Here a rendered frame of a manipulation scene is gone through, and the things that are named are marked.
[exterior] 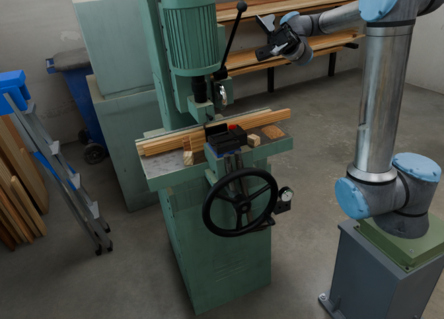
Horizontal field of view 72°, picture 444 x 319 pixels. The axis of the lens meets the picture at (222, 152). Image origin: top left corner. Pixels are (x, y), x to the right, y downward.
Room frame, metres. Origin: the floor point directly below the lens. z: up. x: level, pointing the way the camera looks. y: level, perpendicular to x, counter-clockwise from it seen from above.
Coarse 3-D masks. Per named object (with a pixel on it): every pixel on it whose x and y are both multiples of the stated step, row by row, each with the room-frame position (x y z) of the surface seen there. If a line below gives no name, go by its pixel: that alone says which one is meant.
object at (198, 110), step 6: (192, 96) 1.19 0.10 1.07; (192, 102) 1.13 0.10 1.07; (204, 102) 1.12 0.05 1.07; (210, 102) 1.11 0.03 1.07; (192, 108) 1.13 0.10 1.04; (198, 108) 1.08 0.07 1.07; (204, 108) 1.08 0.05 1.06; (210, 108) 1.09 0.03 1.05; (192, 114) 1.15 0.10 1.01; (198, 114) 1.07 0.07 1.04; (204, 114) 1.08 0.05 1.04; (210, 114) 1.09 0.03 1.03; (198, 120) 1.08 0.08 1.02; (204, 120) 1.08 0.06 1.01
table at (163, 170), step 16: (256, 128) 1.18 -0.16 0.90; (272, 144) 1.05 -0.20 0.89; (288, 144) 1.07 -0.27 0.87; (144, 160) 1.01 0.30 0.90; (160, 160) 1.00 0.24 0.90; (176, 160) 0.99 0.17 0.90; (160, 176) 0.90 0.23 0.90; (176, 176) 0.92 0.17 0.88; (192, 176) 0.94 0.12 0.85; (208, 176) 0.91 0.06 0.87
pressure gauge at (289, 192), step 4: (284, 188) 1.01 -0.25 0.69; (288, 188) 1.01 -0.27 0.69; (280, 192) 1.01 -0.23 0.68; (284, 192) 0.99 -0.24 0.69; (288, 192) 1.00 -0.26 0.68; (292, 192) 1.01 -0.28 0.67; (280, 196) 1.00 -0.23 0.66; (284, 196) 1.00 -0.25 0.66; (288, 196) 1.00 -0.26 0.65; (292, 196) 1.01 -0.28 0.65; (284, 200) 1.00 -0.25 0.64; (288, 200) 1.00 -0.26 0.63
